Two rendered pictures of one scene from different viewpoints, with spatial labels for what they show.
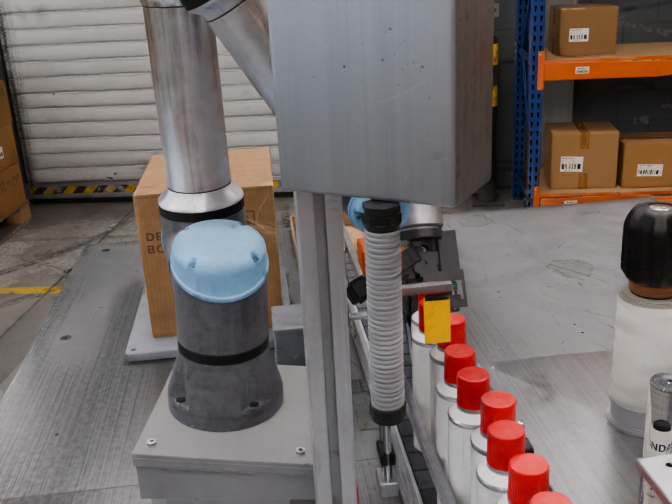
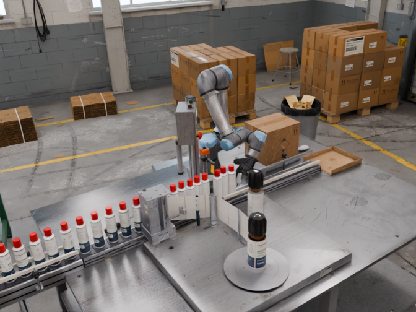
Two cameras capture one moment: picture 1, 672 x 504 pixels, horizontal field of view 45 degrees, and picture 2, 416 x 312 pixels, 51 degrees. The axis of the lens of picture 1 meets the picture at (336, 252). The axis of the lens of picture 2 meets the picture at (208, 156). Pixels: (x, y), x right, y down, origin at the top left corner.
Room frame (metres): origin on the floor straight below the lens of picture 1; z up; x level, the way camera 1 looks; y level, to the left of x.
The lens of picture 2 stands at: (-0.18, -2.05, 2.25)
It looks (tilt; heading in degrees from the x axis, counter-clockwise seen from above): 26 degrees down; 63
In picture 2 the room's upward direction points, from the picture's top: 2 degrees counter-clockwise
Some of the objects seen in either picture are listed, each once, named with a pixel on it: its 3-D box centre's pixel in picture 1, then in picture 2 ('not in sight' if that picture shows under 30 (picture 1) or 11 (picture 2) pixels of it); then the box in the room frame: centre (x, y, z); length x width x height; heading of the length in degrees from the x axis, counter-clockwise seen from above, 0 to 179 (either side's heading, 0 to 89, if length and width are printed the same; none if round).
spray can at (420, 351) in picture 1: (432, 376); (223, 182); (0.89, -0.11, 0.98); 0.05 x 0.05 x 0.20
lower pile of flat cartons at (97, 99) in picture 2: not in sight; (93, 104); (1.12, 4.31, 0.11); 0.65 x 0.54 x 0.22; 172
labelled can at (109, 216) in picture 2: not in sight; (111, 224); (0.19, -0.18, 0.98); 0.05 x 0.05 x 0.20
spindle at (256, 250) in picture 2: not in sight; (257, 241); (0.71, -0.74, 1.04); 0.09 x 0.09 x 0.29
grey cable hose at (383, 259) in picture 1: (384, 316); (179, 157); (0.65, -0.04, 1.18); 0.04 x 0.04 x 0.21
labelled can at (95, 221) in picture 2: not in sight; (96, 229); (0.12, -0.19, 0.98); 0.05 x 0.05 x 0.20
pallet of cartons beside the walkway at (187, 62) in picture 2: not in sight; (211, 82); (2.64, 3.31, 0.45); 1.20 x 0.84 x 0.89; 86
